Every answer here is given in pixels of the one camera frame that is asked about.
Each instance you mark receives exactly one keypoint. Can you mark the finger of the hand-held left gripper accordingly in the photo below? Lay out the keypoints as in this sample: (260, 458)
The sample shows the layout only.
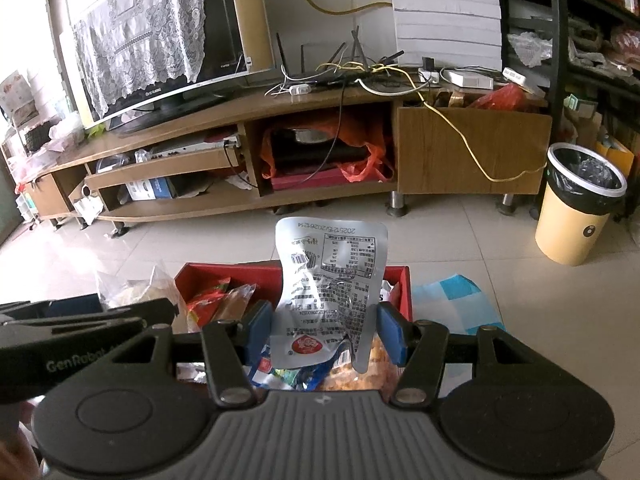
(75, 305)
(140, 312)

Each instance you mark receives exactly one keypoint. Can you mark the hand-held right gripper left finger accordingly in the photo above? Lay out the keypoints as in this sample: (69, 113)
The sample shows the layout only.
(257, 326)

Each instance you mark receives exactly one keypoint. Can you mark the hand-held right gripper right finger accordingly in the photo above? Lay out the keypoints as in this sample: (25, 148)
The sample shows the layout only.
(390, 334)

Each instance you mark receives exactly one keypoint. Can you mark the brown bread packet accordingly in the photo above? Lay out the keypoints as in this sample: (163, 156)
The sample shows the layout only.
(240, 300)

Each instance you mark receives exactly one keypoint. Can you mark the white snack packet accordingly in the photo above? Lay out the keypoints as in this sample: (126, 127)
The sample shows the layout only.
(388, 292)

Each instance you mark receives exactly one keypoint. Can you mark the red cardboard box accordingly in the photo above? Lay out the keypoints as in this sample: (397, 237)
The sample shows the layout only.
(210, 275)

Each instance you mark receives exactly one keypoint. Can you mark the silver snack packet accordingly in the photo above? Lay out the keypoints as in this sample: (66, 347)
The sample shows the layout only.
(330, 285)

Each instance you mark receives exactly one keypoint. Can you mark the clear packet of yellow snacks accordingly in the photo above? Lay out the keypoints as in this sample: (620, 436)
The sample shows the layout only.
(350, 380)

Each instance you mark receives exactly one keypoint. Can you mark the blue white checked tablecloth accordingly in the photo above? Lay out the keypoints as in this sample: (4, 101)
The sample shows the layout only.
(460, 305)

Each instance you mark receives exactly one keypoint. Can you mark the white paper bag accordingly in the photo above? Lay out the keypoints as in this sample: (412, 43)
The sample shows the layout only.
(90, 207)

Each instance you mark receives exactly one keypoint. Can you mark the blue white carton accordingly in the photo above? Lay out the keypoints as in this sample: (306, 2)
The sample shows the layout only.
(150, 189)

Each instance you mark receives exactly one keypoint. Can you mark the red flat box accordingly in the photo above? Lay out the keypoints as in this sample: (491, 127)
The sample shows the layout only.
(310, 180)

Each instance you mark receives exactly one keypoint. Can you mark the silver set-top box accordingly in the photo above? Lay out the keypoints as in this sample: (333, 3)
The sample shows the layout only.
(195, 149)

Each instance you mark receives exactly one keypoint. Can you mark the orange plastic bag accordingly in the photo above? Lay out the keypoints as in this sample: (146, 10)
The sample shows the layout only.
(372, 160)

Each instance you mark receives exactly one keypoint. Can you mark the wooden television stand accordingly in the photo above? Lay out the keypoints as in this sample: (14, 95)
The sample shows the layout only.
(450, 145)

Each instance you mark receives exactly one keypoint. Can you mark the cream waste bin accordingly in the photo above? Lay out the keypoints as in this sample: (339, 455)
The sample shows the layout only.
(565, 230)

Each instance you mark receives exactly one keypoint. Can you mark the white power adapter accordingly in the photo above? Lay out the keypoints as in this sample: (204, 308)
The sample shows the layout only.
(300, 89)

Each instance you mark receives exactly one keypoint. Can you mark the black router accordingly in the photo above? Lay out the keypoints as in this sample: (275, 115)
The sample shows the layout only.
(350, 78)

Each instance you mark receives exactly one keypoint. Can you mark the white flat device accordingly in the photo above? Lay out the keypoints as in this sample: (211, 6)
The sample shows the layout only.
(467, 79)

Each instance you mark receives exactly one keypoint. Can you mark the red plastic bag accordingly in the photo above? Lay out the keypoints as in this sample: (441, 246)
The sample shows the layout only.
(510, 96)

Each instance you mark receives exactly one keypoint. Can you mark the white lace cloth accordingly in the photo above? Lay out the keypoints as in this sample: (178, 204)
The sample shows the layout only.
(135, 45)

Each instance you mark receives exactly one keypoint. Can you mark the television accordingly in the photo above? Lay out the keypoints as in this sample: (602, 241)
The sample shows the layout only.
(240, 35)

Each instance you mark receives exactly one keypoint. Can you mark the black metal rack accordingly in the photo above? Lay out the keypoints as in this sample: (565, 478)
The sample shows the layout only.
(560, 60)

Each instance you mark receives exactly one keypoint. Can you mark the white ribbed panel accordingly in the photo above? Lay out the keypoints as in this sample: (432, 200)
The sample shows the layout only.
(445, 10)

